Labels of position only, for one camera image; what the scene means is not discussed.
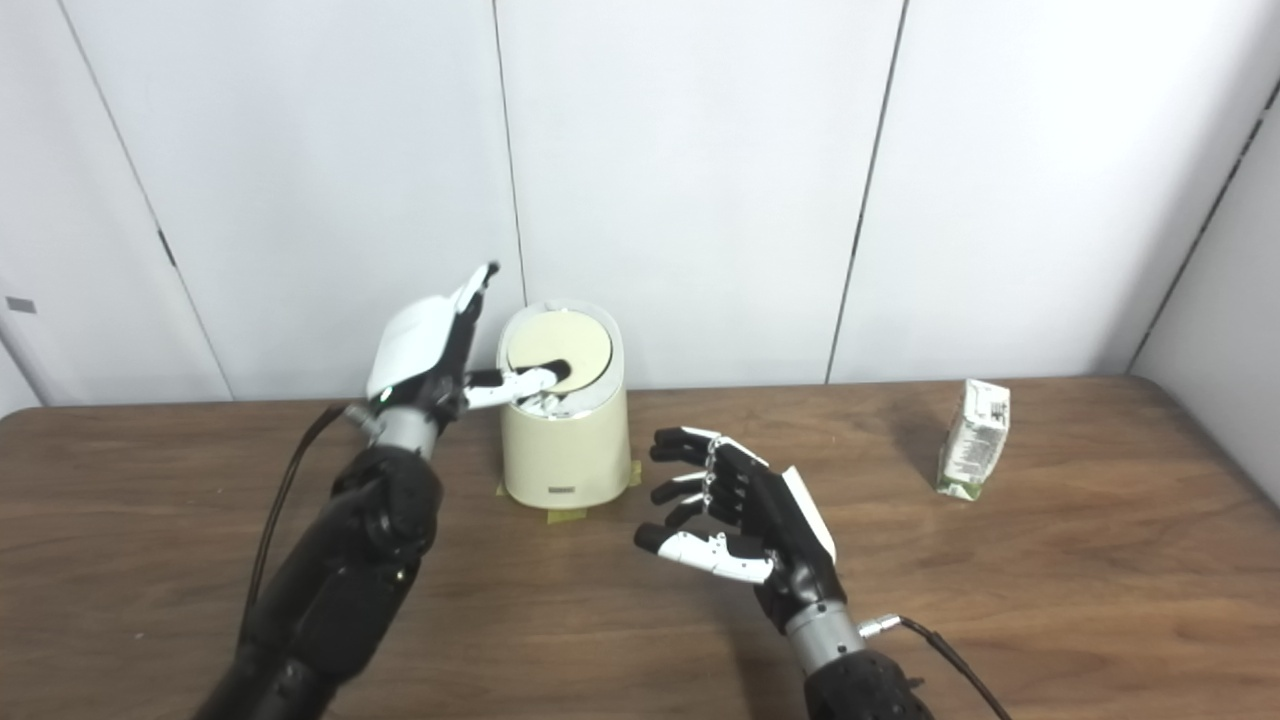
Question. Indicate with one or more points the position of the black wall panel clip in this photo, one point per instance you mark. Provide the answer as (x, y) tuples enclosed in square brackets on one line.
[(167, 248)]

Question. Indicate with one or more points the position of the round cream bin lid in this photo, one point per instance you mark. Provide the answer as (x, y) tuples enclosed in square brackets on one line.
[(560, 335)]

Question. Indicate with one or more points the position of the small grey wall label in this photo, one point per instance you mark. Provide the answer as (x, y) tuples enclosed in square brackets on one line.
[(21, 305)]

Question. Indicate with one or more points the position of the white green milk carton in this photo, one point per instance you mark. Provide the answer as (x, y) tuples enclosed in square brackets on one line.
[(975, 440)]

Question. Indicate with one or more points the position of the cream-colored bin body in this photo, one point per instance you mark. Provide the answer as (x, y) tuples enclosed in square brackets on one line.
[(565, 455)]

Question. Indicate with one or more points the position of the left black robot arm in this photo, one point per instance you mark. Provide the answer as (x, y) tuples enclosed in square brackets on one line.
[(350, 570)]

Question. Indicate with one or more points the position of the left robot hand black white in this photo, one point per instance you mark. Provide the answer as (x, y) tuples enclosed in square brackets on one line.
[(415, 345)]

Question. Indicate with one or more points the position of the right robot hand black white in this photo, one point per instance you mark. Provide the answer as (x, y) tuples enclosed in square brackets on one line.
[(785, 530)]

